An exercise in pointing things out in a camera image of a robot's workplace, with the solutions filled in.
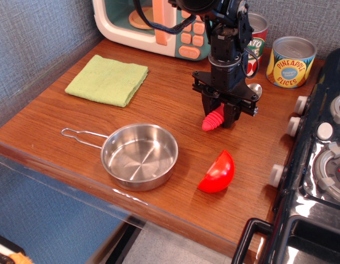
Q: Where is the white stove knob top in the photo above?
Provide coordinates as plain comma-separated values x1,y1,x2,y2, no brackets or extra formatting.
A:
294,96,308,115

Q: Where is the white stove knob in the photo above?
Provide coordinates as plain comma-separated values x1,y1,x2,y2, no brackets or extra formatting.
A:
294,96,308,115
268,164,284,188
286,117,301,137

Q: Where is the red tomato half toy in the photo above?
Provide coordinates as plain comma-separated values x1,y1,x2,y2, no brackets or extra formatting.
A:
198,150,235,193

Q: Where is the toy microwave teal and white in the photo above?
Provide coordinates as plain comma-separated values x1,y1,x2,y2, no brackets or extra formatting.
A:
92,0,210,61

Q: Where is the pineapple slices can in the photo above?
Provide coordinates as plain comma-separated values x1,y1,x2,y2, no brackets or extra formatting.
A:
266,36,317,89

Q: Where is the white stove knob bottom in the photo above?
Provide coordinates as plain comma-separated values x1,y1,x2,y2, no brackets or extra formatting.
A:
268,164,284,188

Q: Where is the blue braided cable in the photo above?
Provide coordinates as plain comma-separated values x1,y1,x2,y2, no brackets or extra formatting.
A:
133,0,198,35

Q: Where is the orange object bottom left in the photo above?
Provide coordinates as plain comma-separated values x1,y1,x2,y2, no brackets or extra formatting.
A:
9,252,33,264

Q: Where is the black toy stove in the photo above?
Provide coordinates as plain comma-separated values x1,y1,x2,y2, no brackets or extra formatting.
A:
232,48,340,263

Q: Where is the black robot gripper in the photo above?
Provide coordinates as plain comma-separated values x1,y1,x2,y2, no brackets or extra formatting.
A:
192,53,248,128

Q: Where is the tomato sauce can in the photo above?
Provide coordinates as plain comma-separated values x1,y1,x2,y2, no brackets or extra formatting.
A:
247,13,268,76

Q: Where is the white stove knob middle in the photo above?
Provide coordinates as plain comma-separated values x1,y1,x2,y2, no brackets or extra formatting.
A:
286,117,301,137

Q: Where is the green folded cloth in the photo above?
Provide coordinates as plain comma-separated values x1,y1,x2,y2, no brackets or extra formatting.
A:
65,55,149,107

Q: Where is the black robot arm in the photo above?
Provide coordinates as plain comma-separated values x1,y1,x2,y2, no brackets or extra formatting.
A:
170,1,260,128

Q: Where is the red handled metal spoon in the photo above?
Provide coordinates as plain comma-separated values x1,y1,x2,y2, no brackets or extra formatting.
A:
194,81,262,131

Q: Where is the stainless steel pan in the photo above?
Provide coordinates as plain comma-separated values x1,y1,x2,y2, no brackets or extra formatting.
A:
61,123,179,192

